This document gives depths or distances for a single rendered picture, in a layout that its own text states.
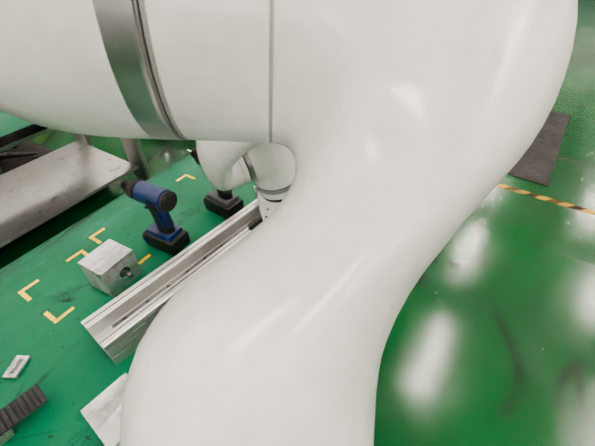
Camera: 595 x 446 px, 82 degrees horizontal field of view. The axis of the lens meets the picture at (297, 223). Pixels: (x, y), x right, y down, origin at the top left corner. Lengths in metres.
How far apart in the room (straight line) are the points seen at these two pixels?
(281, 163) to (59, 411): 0.69
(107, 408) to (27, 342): 0.37
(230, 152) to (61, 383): 0.68
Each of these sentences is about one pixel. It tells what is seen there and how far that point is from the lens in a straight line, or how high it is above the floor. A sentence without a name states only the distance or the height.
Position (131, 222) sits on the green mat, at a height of 0.78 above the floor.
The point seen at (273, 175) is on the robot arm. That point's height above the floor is 1.21.
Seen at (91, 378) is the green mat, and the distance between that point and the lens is 0.95.
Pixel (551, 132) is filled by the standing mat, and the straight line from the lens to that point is 4.07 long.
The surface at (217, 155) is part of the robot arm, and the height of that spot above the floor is 1.30.
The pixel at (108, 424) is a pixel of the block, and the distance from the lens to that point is 0.77.
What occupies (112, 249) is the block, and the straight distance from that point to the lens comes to 1.04.
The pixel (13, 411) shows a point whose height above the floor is 0.81.
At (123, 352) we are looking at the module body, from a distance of 0.91.
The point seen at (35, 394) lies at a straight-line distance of 0.95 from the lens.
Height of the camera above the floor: 1.54
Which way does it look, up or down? 42 degrees down
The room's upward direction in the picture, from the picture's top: straight up
